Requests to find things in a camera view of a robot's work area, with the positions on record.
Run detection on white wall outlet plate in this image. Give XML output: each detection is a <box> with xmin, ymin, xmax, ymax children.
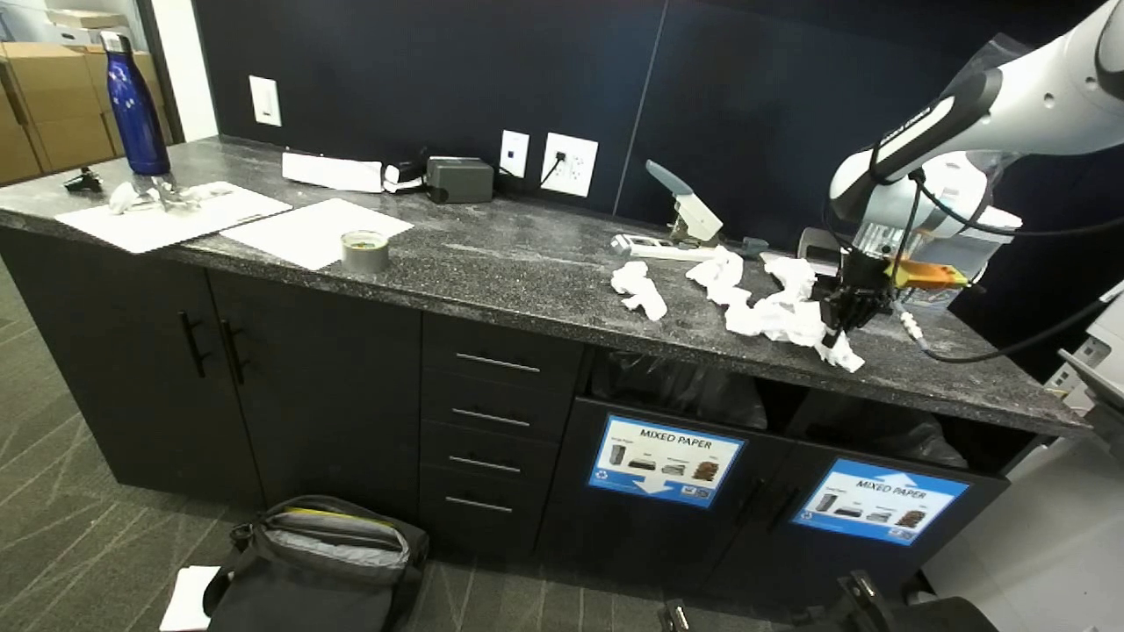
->
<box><xmin>499</xmin><ymin>129</ymin><xmax>530</xmax><ymax>180</ymax></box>

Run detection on white paper sheet right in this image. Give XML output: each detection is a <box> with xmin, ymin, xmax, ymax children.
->
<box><xmin>229</xmin><ymin>198</ymin><xmax>409</xmax><ymax>270</ymax></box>

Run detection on white marker pen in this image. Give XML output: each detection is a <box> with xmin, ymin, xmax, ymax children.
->
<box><xmin>612</xmin><ymin>234</ymin><xmax>728</xmax><ymax>263</ymax></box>

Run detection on white paper sheet left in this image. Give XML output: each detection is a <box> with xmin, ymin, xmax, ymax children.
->
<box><xmin>59</xmin><ymin>184</ymin><xmax>283</xmax><ymax>253</ymax></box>

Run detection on left mixed paper bin sign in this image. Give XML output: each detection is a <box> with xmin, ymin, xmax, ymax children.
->
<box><xmin>585</xmin><ymin>413</ymin><xmax>743</xmax><ymax>509</ymax></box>

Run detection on black cabinet doors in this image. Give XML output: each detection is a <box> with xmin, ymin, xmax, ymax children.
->
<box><xmin>5</xmin><ymin>232</ymin><xmax>421</xmax><ymax>515</ymax></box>

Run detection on black power adapter box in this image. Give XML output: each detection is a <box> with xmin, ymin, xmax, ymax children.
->
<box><xmin>424</xmin><ymin>156</ymin><xmax>494</xmax><ymax>205</ymax></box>

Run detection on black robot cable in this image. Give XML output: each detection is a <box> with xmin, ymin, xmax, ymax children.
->
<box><xmin>866</xmin><ymin>136</ymin><xmax>1124</xmax><ymax>366</ymax></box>

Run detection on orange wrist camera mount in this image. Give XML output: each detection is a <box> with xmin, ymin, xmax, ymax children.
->
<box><xmin>892</xmin><ymin>260</ymin><xmax>971</xmax><ymax>290</ymax></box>

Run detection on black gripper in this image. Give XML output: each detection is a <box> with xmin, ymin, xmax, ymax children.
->
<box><xmin>817</xmin><ymin>248</ymin><xmax>892</xmax><ymax>334</ymax></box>

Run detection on white wall socket with plug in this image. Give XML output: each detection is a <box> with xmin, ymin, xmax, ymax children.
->
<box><xmin>542</xmin><ymin>133</ymin><xmax>597</xmax><ymax>198</ymax></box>

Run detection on blue water bottle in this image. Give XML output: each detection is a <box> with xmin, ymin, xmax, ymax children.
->
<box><xmin>98</xmin><ymin>30</ymin><xmax>173</xmax><ymax>177</ymax></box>

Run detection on cardboard box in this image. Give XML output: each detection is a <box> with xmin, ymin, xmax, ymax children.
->
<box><xmin>0</xmin><ymin>43</ymin><xmax>117</xmax><ymax>184</ymax></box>

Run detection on grey black backpack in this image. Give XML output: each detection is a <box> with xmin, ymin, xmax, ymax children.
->
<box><xmin>204</xmin><ymin>495</ymin><xmax>427</xmax><ymax>632</ymax></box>

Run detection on grey tape roll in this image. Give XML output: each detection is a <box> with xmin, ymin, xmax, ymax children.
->
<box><xmin>340</xmin><ymin>229</ymin><xmax>391</xmax><ymax>263</ymax></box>

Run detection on mixed paper bin sign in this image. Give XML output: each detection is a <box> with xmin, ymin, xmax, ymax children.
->
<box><xmin>793</xmin><ymin>455</ymin><xmax>971</xmax><ymax>549</ymax></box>
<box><xmin>585</xmin><ymin>413</ymin><xmax>743</xmax><ymax>509</ymax></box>

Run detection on white power strip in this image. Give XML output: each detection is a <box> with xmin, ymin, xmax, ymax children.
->
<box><xmin>281</xmin><ymin>151</ymin><xmax>398</xmax><ymax>192</ymax></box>

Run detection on black drawer stack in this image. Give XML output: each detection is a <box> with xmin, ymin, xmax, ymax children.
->
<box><xmin>421</xmin><ymin>317</ymin><xmax>584</xmax><ymax>561</ymax></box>

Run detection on right mixed paper bin sign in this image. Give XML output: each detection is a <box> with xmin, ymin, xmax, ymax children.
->
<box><xmin>793</xmin><ymin>455</ymin><xmax>971</xmax><ymax>549</ymax></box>

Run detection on clear plastic container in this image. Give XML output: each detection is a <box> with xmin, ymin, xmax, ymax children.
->
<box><xmin>907</xmin><ymin>151</ymin><xmax>1023</xmax><ymax>284</ymax></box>

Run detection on white light switch plate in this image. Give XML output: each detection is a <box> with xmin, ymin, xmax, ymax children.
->
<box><xmin>251</xmin><ymin>74</ymin><xmax>281</xmax><ymax>125</ymax></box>

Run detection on small crumpled paper left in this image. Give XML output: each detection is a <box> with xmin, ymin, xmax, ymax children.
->
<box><xmin>612</xmin><ymin>260</ymin><xmax>669</xmax><ymax>323</ymax></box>

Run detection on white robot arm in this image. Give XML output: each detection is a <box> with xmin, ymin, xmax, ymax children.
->
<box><xmin>823</xmin><ymin>0</ymin><xmax>1124</xmax><ymax>329</ymax></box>

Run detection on white paper sheet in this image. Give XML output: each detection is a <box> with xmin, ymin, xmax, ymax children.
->
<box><xmin>59</xmin><ymin>184</ymin><xmax>283</xmax><ymax>253</ymax></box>
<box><xmin>229</xmin><ymin>198</ymin><xmax>409</xmax><ymax>270</ymax></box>

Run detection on paper pile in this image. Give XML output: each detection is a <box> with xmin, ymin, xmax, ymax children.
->
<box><xmin>687</xmin><ymin>248</ymin><xmax>829</xmax><ymax>349</ymax></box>

